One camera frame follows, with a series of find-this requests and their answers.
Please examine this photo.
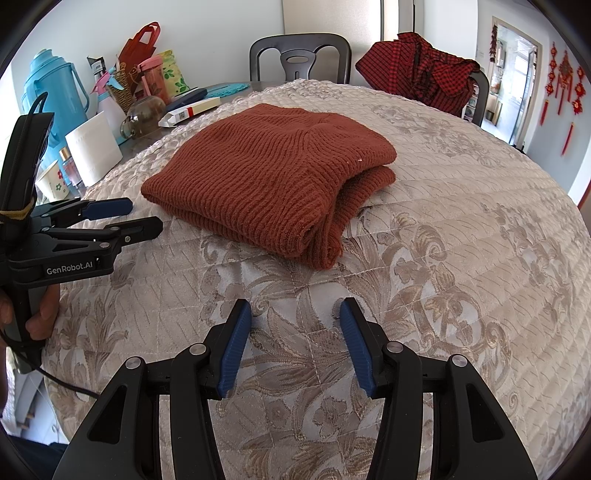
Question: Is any floral paper cup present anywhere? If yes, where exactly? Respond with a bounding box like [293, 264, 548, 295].
[36, 161, 75, 201]

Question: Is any black cable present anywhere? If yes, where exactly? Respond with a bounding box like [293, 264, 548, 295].
[14, 348, 100, 398]

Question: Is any glass jar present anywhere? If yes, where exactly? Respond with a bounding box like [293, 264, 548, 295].
[120, 95, 167, 139]

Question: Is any green floral bag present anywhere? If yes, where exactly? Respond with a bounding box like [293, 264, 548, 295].
[159, 50, 191, 95]

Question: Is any small pink liquid bottle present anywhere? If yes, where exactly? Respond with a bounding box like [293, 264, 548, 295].
[58, 147, 86, 188]

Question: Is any person's left hand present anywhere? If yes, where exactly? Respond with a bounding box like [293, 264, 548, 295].
[0, 286, 61, 344]

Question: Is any blue lace doily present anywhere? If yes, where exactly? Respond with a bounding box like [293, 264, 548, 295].
[203, 82, 250, 99]

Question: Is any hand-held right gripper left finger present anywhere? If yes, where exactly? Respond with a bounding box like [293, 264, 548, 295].
[53, 298, 253, 480]

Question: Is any red knot pendant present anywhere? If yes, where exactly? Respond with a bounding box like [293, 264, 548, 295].
[561, 67, 585, 156]
[540, 41, 557, 125]

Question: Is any rust orange knit sweater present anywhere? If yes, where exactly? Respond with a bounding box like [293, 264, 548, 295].
[141, 104, 398, 271]

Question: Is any wicker basket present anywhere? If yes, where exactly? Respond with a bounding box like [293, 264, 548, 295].
[108, 78, 139, 114]

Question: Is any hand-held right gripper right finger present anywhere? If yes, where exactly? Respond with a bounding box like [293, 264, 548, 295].
[339, 296, 539, 480]

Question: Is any large red knot ornament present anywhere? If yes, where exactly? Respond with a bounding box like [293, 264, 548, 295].
[556, 50, 574, 116]

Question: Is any white and red box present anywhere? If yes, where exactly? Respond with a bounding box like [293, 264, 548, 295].
[158, 97, 219, 127]

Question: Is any dark blue case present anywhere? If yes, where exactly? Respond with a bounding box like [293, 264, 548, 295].
[168, 88, 208, 109]

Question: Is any beige quilted table cover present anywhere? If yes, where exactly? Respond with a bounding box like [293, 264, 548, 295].
[41, 78, 591, 480]

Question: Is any pink lidded container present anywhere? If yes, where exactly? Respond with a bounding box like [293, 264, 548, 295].
[139, 56, 171, 104]

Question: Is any white framed doorway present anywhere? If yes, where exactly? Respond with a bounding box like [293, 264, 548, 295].
[489, 16, 544, 148]

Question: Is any light blue thermos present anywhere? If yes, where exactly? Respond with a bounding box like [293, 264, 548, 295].
[21, 48, 90, 162]

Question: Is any dark grey plastic chair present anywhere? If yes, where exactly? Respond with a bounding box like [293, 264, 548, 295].
[470, 69, 490, 127]
[249, 33, 352, 85]

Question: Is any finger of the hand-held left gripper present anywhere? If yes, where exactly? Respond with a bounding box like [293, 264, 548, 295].
[41, 216, 164, 259]
[33, 198, 134, 229]

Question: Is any red tote bag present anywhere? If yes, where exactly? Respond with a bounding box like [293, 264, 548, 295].
[117, 24, 162, 70]

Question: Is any white paper roll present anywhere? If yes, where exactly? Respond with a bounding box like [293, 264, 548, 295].
[65, 111, 123, 185]

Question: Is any white spray bottle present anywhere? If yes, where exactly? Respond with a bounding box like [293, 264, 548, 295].
[92, 69, 127, 121]

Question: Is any red plaid shirt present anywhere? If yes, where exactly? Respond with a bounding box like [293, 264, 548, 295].
[355, 31, 481, 118]

